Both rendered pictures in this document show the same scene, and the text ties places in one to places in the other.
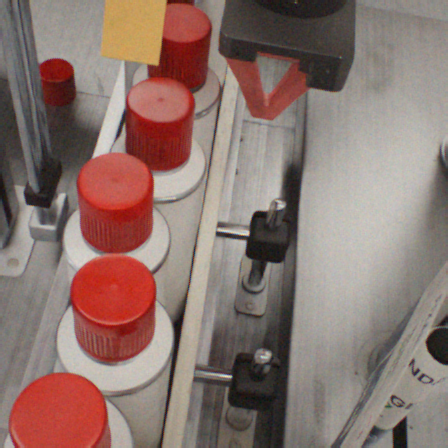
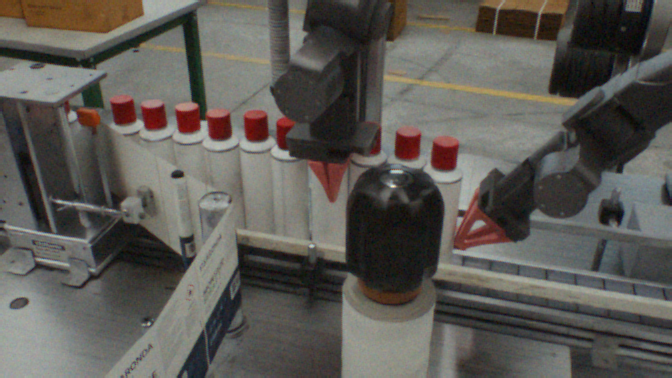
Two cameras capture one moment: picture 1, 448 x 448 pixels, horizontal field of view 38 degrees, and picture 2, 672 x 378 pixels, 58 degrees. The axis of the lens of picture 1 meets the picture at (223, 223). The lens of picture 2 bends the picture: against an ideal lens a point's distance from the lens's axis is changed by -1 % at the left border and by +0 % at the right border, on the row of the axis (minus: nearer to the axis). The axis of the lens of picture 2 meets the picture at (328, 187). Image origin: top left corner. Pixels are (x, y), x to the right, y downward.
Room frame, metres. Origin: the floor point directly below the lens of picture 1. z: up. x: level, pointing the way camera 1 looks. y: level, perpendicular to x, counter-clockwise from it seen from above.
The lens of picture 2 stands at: (0.51, -0.65, 1.43)
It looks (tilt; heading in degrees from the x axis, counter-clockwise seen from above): 31 degrees down; 109
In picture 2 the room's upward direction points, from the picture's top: straight up
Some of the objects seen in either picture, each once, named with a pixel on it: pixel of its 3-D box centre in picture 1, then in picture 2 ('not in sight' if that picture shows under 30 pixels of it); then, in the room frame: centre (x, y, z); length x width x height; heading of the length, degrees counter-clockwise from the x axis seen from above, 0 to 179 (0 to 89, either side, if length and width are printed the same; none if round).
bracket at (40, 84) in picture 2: not in sight; (38, 82); (-0.08, -0.06, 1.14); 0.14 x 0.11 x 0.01; 3
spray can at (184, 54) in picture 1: (171, 149); (329, 193); (0.28, 0.04, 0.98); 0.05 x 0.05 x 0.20
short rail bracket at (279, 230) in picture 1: (265, 246); (313, 279); (0.28, -0.03, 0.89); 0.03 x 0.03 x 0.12; 3
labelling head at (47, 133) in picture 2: not in sight; (63, 168); (-0.08, -0.06, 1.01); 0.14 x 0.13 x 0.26; 3
